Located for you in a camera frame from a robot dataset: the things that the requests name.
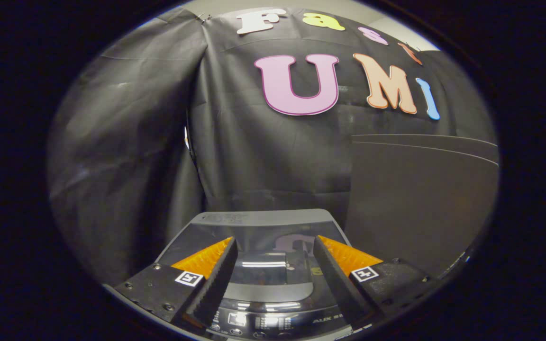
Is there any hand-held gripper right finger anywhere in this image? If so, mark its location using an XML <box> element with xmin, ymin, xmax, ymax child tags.
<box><xmin>313</xmin><ymin>235</ymin><xmax>440</xmax><ymax>328</ymax></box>

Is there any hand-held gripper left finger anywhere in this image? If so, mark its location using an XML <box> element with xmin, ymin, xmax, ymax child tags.
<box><xmin>113</xmin><ymin>237</ymin><xmax>238</xmax><ymax>332</ymax></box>

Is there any grey washing machine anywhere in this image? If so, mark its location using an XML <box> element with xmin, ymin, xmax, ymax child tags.
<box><xmin>154</xmin><ymin>208</ymin><xmax>374</xmax><ymax>341</ymax></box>

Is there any beige cabinet with dark top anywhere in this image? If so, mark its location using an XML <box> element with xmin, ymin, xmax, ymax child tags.
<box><xmin>346</xmin><ymin>134</ymin><xmax>500</xmax><ymax>281</ymax></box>

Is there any black backdrop cloth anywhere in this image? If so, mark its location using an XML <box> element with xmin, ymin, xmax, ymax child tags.
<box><xmin>48</xmin><ymin>6</ymin><xmax>496</xmax><ymax>285</ymax></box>

